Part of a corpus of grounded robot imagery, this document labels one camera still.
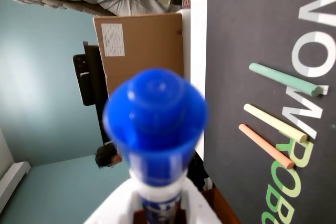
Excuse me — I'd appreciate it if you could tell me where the brown cardboard box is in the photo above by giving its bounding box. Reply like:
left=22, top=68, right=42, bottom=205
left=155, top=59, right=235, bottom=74
left=93, top=13, right=184, bottom=99

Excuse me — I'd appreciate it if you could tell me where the green chalk stick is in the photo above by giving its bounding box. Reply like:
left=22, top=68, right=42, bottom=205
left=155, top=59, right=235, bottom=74
left=248, top=62, right=324, bottom=98

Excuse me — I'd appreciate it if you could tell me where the black tripod stand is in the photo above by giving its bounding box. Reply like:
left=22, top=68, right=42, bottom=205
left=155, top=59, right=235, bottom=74
left=72, top=40, right=112, bottom=146

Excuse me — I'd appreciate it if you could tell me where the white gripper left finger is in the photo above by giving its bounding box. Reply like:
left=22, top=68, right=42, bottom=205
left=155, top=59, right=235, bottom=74
left=83, top=179, right=144, bottom=224

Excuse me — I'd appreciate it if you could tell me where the yellow chalk stick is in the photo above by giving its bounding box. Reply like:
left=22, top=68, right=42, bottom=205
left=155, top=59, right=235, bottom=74
left=243, top=103, right=308, bottom=143

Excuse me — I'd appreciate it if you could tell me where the orange chalk stick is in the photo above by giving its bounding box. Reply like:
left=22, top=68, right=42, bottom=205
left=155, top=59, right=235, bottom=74
left=238, top=123, right=295, bottom=169

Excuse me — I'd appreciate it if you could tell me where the person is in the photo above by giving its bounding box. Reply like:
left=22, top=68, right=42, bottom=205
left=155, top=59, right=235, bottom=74
left=94, top=144, right=123, bottom=169

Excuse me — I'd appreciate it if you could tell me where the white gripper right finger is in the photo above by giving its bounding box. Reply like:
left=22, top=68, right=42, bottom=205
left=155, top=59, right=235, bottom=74
left=180, top=180, right=218, bottom=224

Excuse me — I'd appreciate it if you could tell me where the blue Expo dry-erase marker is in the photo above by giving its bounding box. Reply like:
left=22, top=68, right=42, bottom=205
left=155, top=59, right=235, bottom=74
left=102, top=68, right=209, bottom=224

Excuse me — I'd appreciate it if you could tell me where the dark grey WOWROBO mat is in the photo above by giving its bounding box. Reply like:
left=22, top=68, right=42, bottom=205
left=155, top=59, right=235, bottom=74
left=206, top=0, right=336, bottom=224

